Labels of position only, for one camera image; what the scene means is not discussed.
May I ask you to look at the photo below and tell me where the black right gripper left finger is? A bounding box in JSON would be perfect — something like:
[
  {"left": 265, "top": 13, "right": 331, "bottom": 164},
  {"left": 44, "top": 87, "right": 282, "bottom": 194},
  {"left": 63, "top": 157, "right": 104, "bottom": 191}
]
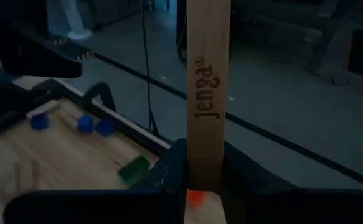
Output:
[{"left": 45, "top": 42, "right": 83, "bottom": 79}]

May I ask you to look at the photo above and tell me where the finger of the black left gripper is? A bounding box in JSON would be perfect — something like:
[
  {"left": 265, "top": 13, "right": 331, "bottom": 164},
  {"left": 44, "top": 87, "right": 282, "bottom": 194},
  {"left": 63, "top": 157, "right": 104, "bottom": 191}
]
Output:
[{"left": 2, "top": 138, "right": 189, "bottom": 224}]

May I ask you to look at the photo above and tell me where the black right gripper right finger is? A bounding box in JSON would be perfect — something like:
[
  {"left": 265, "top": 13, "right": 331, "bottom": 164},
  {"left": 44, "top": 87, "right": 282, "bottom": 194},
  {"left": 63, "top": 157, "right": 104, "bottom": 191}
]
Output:
[{"left": 220, "top": 140, "right": 363, "bottom": 224}]

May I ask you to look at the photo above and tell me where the person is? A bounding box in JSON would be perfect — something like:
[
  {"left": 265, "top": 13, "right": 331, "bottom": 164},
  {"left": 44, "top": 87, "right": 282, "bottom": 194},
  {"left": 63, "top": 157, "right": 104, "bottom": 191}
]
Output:
[{"left": 45, "top": 0, "right": 93, "bottom": 41}]

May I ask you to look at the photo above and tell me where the grey desk leg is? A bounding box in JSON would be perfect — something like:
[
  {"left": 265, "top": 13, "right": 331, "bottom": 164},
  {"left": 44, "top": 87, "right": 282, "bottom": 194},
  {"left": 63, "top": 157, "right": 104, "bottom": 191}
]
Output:
[{"left": 313, "top": 18, "right": 355, "bottom": 86}]

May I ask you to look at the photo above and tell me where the black cable hook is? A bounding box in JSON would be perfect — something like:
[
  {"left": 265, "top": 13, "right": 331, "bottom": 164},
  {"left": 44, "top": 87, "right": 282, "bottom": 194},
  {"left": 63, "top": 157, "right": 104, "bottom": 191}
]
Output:
[{"left": 81, "top": 82, "right": 117, "bottom": 113}]

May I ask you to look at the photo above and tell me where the black frame rail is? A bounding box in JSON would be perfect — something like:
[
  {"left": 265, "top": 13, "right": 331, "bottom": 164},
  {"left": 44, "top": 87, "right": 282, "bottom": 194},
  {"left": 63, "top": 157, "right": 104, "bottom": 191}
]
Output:
[{"left": 0, "top": 73, "right": 50, "bottom": 141}]

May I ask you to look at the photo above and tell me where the long black floor cable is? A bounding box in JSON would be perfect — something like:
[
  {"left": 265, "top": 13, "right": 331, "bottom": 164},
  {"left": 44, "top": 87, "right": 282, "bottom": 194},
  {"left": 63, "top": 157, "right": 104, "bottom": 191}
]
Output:
[{"left": 141, "top": 0, "right": 161, "bottom": 138}]

